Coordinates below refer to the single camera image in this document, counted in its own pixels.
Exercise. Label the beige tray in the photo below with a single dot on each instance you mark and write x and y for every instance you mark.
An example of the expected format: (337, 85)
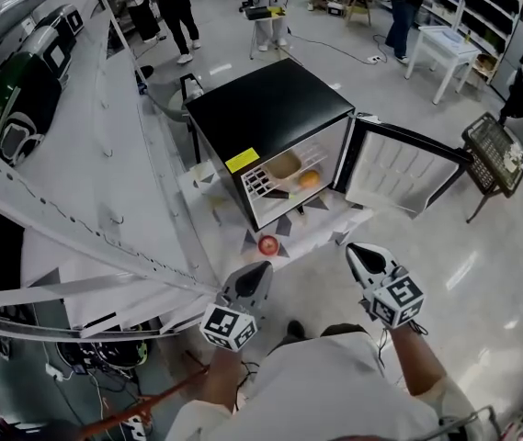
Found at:
(284, 166)

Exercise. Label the person's right forearm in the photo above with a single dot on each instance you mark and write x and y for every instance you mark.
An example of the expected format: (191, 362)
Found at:
(415, 361)

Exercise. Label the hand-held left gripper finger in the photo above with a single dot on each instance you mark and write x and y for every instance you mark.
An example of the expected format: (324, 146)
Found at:
(238, 285)
(263, 292)

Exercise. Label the white table with triangle pattern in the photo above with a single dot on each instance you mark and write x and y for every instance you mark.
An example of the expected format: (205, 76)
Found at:
(316, 228)

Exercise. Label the black green glossy case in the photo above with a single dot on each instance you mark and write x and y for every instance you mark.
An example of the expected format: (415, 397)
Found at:
(17, 104)

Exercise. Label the person's right black shoe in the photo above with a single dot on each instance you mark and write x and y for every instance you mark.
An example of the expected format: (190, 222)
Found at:
(339, 327)

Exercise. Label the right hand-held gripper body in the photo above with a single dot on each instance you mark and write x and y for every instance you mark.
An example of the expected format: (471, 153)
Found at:
(396, 301)

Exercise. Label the white metal shelving rack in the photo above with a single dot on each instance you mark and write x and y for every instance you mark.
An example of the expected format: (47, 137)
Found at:
(82, 177)

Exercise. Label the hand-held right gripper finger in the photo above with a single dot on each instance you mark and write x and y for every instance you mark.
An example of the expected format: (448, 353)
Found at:
(357, 271)
(383, 260)

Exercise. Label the orange fruit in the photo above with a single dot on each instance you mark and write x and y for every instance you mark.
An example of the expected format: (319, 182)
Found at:
(310, 180)

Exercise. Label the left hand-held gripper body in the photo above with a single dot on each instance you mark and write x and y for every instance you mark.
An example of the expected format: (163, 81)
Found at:
(229, 324)

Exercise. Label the white side table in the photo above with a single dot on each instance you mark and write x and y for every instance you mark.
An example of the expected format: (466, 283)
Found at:
(449, 44)

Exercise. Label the dark eggplant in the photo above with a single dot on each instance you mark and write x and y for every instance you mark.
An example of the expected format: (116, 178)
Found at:
(278, 194)

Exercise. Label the person's left black shoe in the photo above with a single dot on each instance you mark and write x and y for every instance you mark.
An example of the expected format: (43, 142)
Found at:
(296, 329)

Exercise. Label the white wall shelving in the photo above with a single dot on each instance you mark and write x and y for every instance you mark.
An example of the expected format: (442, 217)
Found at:
(491, 16)

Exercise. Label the black mini fridge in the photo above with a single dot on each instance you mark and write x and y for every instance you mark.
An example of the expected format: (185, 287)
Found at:
(265, 99)

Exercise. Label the small folding table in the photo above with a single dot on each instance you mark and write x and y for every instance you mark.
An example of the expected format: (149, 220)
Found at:
(263, 16)

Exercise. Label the white flowers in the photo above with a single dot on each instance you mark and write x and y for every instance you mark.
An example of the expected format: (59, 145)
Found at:
(516, 154)

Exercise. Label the white floor power strip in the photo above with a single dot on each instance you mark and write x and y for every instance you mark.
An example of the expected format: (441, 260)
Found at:
(374, 59)

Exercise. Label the person's white shirt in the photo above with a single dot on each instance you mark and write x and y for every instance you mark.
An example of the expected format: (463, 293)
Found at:
(325, 384)

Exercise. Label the person's black shoe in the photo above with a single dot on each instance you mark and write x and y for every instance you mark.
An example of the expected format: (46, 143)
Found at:
(296, 329)
(339, 327)

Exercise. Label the black silver glossy case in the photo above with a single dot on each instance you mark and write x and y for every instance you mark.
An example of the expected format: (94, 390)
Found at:
(54, 44)

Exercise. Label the red apple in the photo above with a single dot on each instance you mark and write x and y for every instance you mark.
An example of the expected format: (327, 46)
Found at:
(268, 245)

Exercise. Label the black flat box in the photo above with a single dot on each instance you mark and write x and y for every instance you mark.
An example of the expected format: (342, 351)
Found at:
(261, 13)

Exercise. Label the orange metal stand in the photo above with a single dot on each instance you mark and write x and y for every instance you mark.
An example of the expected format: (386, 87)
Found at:
(151, 402)

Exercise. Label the person's left forearm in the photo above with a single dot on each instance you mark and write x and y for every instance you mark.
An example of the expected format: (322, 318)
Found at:
(222, 379)

